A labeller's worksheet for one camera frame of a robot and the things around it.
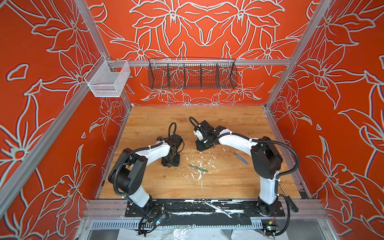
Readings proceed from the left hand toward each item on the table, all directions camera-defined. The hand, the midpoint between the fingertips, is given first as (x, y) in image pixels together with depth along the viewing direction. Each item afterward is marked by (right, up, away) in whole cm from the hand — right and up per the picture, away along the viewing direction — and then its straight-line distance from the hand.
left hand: (174, 163), depth 89 cm
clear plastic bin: (-43, +53, +4) cm, 69 cm away
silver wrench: (+17, -16, -13) cm, 27 cm away
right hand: (+13, +10, +1) cm, 16 cm away
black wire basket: (+11, +58, +9) cm, 60 cm away
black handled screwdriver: (+62, -16, -15) cm, 65 cm away
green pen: (+15, -3, -2) cm, 15 cm away
